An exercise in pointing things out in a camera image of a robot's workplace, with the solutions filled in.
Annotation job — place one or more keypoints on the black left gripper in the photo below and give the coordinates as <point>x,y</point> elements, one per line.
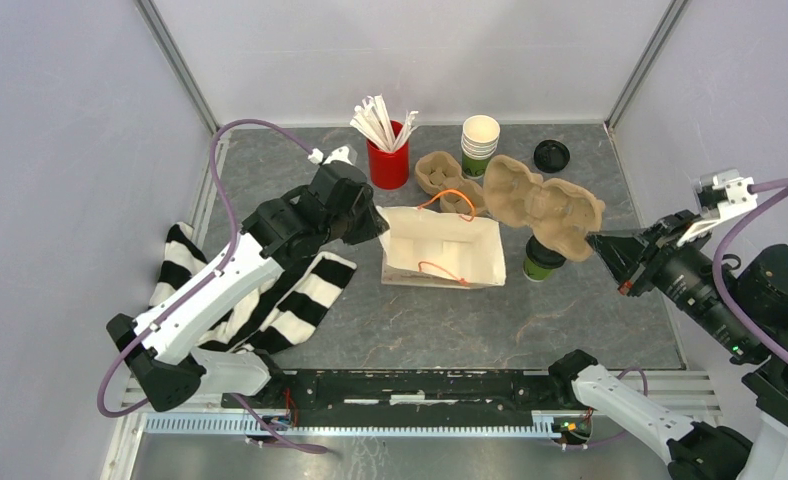
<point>373,225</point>

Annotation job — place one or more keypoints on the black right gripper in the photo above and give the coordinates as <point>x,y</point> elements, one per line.
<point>623,249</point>

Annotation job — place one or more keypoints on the brown pulp cup carrier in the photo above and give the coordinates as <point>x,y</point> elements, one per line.
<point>560,214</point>

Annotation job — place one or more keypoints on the beige paper gift bag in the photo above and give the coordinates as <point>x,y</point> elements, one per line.
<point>424,248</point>

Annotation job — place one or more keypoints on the black plastic cup lid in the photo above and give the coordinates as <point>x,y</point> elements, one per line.
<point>543,257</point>

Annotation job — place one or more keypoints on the green paper coffee cup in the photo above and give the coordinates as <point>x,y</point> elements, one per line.
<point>535,272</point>

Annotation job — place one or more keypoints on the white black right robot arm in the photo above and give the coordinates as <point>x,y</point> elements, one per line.
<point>746,314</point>

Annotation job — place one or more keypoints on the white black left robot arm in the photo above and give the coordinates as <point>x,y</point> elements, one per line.
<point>160,346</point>

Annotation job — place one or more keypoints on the red straw holder cup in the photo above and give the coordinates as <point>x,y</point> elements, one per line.
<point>388,171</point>

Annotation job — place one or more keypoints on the white wrapped straws bundle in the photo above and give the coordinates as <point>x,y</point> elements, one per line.
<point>371,118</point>

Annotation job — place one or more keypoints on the black white striped cloth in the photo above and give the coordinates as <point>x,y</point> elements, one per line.
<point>279,315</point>

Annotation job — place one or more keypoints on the stack of black lids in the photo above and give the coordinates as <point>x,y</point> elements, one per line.
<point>551,156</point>

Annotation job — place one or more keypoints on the stack of paper cups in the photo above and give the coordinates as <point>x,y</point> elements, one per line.
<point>479,140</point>

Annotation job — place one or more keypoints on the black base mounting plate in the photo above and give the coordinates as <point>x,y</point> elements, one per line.
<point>414,398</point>

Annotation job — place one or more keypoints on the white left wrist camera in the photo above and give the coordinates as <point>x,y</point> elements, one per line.
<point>345,154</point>

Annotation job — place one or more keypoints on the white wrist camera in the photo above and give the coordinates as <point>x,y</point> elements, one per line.
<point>721,197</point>
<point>345,154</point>

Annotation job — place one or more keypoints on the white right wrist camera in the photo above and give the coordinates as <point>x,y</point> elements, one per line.
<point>721,197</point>

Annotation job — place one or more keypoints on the white slotted cable duct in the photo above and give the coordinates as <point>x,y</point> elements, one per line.
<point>538,427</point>

